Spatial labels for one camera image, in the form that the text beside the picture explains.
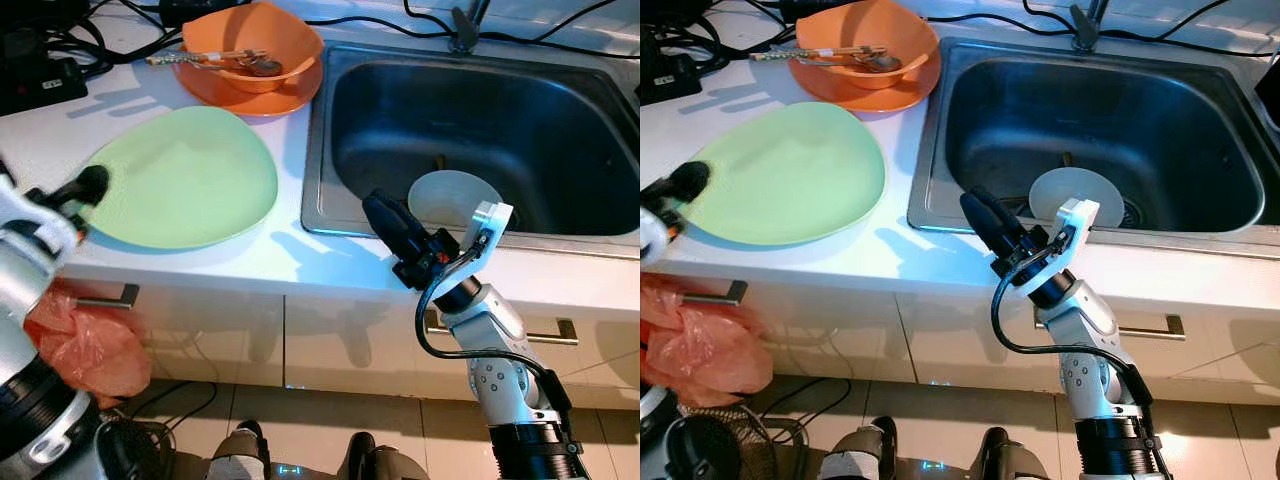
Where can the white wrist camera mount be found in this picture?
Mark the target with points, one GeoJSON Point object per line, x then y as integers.
{"type": "Point", "coordinates": [1075, 215]}
{"type": "Point", "coordinates": [492, 220]}
{"type": "Point", "coordinates": [652, 240]}
{"type": "Point", "coordinates": [30, 235]}

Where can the white cabinet front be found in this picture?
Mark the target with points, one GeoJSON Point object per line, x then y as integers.
{"type": "Point", "coordinates": [340, 345]}
{"type": "Point", "coordinates": [960, 340]}

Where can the red plastic bag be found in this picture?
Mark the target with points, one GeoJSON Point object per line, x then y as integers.
{"type": "Point", "coordinates": [90, 350]}
{"type": "Point", "coordinates": [710, 350]}

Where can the robot leg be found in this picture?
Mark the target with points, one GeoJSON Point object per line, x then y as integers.
{"type": "Point", "coordinates": [390, 460]}
{"type": "Point", "coordinates": [1012, 460]}
{"type": "Point", "coordinates": [860, 455]}
{"type": "Point", "coordinates": [240, 455]}

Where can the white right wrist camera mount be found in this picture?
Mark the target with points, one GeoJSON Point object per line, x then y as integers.
{"type": "Point", "coordinates": [492, 220]}
{"type": "Point", "coordinates": [1075, 215]}

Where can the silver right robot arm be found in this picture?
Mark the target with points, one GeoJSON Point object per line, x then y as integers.
{"type": "Point", "coordinates": [500, 330]}
{"type": "Point", "coordinates": [1095, 330]}

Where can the chopstick with silver end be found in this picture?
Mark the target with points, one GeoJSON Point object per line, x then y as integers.
{"type": "Point", "coordinates": [800, 52]}
{"type": "Point", "coordinates": [190, 57]}

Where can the stainless steel sink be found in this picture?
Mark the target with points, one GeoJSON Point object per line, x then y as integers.
{"type": "Point", "coordinates": [1150, 110]}
{"type": "Point", "coordinates": [520, 110]}

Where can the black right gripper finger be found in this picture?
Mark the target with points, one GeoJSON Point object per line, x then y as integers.
{"type": "Point", "coordinates": [988, 232]}
{"type": "Point", "coordinates": [390, 235]}
{"type": "Point", "coordinates": [1008, 227]}
{"type": "Point", "coordinates": [410, 230]}

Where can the robot left leg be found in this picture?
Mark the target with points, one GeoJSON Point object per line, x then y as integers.
{"type": "Point", "coordinates": [860, 455]}
{"type": "Point", "coordinates": [240, 455]}

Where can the orange bowl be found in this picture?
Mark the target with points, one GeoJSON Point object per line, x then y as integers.
{"type": "Point", "coordinates": [290, 35]}
{"type": "Point", "coordinates": [900, 30]}

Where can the black adapter box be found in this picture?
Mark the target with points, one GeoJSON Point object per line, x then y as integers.
{"type": "Point", "coordinates": [200, 10]}
{"type": "Point", "coordinates": [820, 8]}

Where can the white ribbed bowl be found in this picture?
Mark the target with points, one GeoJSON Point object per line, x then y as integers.
{"type": "Point", "coordinates": [445, 195]}
{"type": "Point", "coordinates": [1060, 190]}

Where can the black kitchen appliance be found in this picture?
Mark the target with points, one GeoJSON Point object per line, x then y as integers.
{"type": "Point", "coordinates": [1270, 95]}

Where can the metal spoon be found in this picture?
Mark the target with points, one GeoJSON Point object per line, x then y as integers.
{"type": "Point", "coordinates": [265, 68]}
{"type": "Point", "coordinates": [883, 63]}

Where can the robot right leg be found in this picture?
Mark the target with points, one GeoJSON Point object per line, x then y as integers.
{"type": "Point", "coordinates": [390, 460]}
{"type": "Point", "coordinates": [1012, 460]}

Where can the green plate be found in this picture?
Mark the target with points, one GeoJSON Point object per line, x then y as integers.
{"type": "Point", "coordinates": [790, 175]}
{"type": "Point", "coordinates": [190, 180]}

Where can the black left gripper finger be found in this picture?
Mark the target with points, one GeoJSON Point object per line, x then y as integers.
{"type": "Point", "coordinates": [90, 195]}
{"type": "Point", "coordinates": [80, 182]}
{"type": "Point", "coordinates": [680, 177]}
{"type": "Point", "coordinates": [692, 193]}

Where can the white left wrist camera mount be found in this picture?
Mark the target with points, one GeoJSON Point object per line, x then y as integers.
{"type": "Point", "coordinates": [30, 235]}
{"type": "Point", "coordinates": [652, 240]}

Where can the black power strip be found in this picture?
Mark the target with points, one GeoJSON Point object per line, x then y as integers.
{"type": "Point", "coordinates": [665, 75]}
{"type": "Point", "coordinates": [40, 80]}

